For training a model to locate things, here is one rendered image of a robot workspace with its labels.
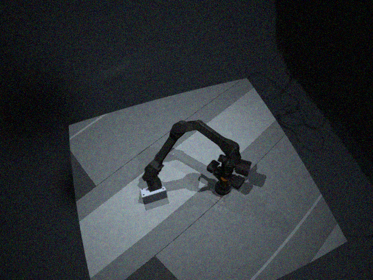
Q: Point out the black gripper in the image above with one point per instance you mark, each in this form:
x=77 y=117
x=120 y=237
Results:
x=233 y=180

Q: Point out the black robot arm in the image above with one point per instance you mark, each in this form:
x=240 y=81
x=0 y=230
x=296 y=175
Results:
x=229 y=147

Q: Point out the orange cylindrical knob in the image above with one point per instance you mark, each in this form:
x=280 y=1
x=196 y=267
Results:
x=223 y=181

